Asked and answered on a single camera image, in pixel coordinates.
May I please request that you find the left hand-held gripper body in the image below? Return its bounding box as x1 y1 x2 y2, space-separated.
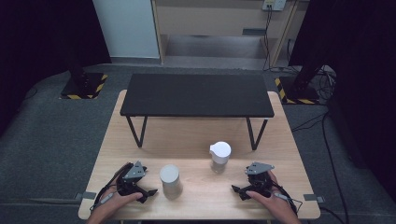
116 161 148 197

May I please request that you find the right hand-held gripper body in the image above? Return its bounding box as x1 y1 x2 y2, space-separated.
245 161 276 198

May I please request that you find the glass jar with spouted white lid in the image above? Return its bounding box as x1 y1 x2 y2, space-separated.
208 141 233 175

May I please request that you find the person's left hand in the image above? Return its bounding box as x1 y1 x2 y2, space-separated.
92 177 144 224

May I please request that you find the person's right hand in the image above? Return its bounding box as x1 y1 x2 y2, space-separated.
246 171 299 221

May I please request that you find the cylindrical jar with round white lid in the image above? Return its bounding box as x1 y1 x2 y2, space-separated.
159 164 184 201

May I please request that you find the black stand with striped base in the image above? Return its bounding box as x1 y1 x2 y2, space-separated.
274 62 326 105
59 46 109 101

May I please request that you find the black shelf with metal legs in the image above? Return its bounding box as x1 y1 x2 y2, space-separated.
120 73 276 151

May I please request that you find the black curtain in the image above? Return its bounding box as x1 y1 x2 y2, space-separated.
0 0 112 135
288 0 396 195

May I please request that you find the light wooden desk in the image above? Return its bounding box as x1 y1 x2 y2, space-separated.
150 0 310 67

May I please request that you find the left gripper cable with white plug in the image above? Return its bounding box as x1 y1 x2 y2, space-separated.
89 161 134 213

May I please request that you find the gripper cable with white plug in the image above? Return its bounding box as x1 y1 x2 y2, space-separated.
270 181 304 217
89 161 134 213

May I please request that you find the right gripper cable with white plug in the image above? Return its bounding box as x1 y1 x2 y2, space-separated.
270 181 304 217

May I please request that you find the long black floor cable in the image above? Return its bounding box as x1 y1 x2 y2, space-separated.
290 111 351 224

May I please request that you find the bundle of black cables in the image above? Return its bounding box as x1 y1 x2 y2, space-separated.
311 65 338 103

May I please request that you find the black cable from power outlet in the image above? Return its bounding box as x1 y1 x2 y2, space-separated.
262 7 275 72

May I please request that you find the white wall power outlet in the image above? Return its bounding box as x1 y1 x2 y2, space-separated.
262 0 287 12

